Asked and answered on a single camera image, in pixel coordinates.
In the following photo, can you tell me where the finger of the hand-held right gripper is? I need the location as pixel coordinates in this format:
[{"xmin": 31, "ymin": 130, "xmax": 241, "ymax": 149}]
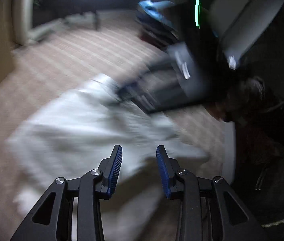
[{"xmin": 117, "ymin": 59, "xmax": 190, "ymax": 114}]

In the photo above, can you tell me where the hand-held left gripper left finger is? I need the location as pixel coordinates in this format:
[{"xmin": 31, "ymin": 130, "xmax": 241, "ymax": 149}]
[{"xmin": 10, "ymin": 145, "xmax": 123, "ymax": 241}]

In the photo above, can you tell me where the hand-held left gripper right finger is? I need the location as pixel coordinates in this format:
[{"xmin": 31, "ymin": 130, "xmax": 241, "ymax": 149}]
[{"xmin": 156, "ymin": 145, "xmax": 270, "ymax": 241}]

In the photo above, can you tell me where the white shirt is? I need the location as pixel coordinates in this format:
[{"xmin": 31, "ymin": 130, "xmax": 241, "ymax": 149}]
[{"xmin": 5, "ymin": 73, "xmax": 209, "ymax": 221}]

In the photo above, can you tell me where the blue denim jacket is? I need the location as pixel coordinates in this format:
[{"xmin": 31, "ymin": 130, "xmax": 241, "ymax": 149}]
[{"xmin": 138, "ymin": 0, "xmax": 180, "ymax": 28}]

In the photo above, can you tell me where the person's black zip jacket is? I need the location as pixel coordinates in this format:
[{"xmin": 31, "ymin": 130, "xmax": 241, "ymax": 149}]
[{"xmin": 232, "ymin": 120, "xmax": 284, "ymax": 241}]

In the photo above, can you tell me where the pink plaid mat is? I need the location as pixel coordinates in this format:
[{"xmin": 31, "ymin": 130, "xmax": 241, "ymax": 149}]
[{"xmin": 0, "ymin": 9, "xmax": 232, "ymax": 241}]

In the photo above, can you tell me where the person's right hand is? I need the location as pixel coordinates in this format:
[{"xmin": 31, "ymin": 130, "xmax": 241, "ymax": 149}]
[{"xmin": 207, "ymin": 77, "xmax": 266, "ymax": 123}]

